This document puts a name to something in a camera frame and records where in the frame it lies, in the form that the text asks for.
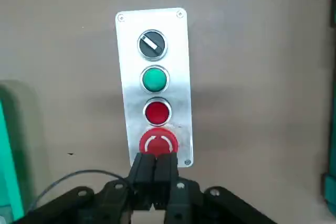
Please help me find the green plastic tray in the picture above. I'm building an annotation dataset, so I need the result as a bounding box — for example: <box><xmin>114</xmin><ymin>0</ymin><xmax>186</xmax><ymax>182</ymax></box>
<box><xmin>0</xmin><ymin>79</ymin><xmax>51</xmax><ymax>224</ymax></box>

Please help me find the thin grey cable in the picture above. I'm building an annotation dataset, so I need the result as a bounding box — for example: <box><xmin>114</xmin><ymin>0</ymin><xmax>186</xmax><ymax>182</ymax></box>
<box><xmin>26</xmin><ymin>169</ymin><xmax>132</xmax><ymax>215</ymax></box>

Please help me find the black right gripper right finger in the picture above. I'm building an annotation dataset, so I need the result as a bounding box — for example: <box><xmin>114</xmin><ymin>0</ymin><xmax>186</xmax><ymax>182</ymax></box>
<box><xmin>156</xmin><ymin>152</ymin><xmax>279</xmax><ymax>224</ymax></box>

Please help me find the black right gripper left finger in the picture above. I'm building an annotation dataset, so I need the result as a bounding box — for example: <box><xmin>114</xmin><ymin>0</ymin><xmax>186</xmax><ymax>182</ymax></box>
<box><xmin>13</xmin><ymin>152</ymin><xmax>158</xmax><ymax>224</ymax></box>

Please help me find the white four-button control box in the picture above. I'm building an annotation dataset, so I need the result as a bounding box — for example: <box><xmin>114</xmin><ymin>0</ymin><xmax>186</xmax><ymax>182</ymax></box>
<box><xmin>115</xmin><ymin>7</ymin><xmax>195</xmax><ymax>168</ymax></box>

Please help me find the green plastic tool case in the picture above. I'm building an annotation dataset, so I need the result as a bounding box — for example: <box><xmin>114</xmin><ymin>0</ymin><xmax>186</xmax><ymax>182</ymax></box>
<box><xmin>322</xmin><ymin>0</ymin><xmax>336</xmax><ymax>209</ymax></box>

